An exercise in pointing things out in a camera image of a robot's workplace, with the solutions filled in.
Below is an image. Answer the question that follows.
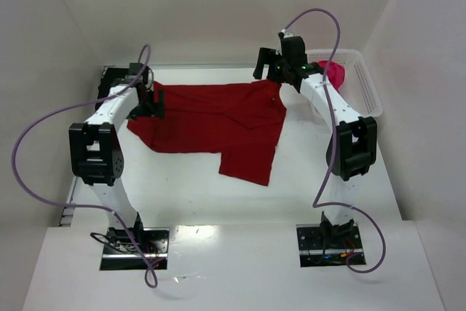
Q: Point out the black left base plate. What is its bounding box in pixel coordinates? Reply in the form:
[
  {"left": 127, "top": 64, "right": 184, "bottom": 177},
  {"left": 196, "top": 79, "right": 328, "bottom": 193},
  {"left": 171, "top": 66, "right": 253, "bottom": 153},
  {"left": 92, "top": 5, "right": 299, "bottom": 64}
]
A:
[{"left": 90, "top": 228, "right": 170, "bottom": 271}]

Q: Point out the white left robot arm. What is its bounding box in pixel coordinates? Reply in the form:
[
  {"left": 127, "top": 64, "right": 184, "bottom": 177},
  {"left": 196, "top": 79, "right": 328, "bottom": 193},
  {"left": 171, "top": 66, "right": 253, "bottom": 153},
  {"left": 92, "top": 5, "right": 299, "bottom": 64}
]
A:
[{"left": 68, "top": 63, "right": 165, "bottom": 247}]

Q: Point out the dark red t shirt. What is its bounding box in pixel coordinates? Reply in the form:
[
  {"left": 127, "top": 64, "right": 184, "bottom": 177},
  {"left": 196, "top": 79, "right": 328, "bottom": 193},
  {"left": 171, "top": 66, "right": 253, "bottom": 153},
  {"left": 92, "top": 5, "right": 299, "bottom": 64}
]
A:
[{"left": 127, "top": 80, "right": 286, "bottom": 186}]

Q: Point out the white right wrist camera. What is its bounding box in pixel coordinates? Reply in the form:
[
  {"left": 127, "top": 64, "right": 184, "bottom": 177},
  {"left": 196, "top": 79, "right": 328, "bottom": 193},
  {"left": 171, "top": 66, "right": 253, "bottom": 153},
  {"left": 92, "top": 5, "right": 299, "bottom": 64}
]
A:
[{"left": 277, "top": 28, "right": 295, "bottom": 39}]

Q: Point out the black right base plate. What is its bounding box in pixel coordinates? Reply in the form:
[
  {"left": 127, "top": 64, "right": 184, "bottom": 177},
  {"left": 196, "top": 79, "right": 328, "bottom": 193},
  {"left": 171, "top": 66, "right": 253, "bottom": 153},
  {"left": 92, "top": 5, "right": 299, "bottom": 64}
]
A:
[{"left": 296, "top": 224, "right": 366, "bottom": 267}]

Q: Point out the black folded t shirt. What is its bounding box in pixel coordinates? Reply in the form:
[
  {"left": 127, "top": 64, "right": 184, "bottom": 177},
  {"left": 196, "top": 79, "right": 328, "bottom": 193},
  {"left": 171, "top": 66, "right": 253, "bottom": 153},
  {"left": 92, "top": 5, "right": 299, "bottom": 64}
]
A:
[{"left": 97, "top": 66, "right": 128, "bottom": 99}]

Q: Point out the white plastic basket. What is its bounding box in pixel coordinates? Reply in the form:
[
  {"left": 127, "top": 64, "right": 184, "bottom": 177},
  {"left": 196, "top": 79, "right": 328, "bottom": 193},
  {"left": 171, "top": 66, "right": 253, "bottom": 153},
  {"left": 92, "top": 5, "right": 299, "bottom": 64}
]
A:
[{"left": 300, "top": 49, "right": 383, "bottom": 126}]

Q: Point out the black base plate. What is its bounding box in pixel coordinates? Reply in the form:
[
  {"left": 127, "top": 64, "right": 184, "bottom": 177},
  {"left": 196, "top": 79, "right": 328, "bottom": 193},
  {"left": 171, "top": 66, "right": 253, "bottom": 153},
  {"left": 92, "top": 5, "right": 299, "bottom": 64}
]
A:
[
  {"left": 90, "top": 228, "right": 170, "bottom": 271},
  {"left": 296, "top": 224, "right": 366, "bottom": 267}
]

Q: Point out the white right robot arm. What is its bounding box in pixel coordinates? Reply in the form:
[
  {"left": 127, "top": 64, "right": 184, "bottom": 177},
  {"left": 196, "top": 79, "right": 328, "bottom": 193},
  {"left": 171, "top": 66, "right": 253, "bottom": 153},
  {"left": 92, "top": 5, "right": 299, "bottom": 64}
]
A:
[{"left": 253, "top": 30, "right": 377, "bottom": 229}]

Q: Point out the pink crumpled t shirt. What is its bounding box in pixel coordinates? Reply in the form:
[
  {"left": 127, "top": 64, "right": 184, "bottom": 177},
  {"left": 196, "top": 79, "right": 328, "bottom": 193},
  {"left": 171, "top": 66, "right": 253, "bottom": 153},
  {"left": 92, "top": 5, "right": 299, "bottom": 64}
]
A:
[{"left": 327, "top": 61, "right": 345, "bottom": 92}]

